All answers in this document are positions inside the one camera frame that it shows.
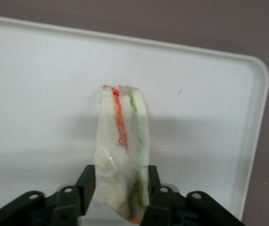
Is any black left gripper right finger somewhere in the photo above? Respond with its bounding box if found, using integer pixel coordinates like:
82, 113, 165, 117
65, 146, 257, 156
140, 165, 244, 226

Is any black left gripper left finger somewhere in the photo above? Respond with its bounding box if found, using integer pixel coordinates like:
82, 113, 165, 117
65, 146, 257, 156
0, 164, 96, 226

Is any triangle sandwich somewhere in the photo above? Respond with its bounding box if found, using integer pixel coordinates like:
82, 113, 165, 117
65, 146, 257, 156
88, 84, 152, 224

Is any cream plastic tray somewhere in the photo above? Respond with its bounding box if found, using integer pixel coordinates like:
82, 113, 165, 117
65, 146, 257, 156
0, 14, 269, 223

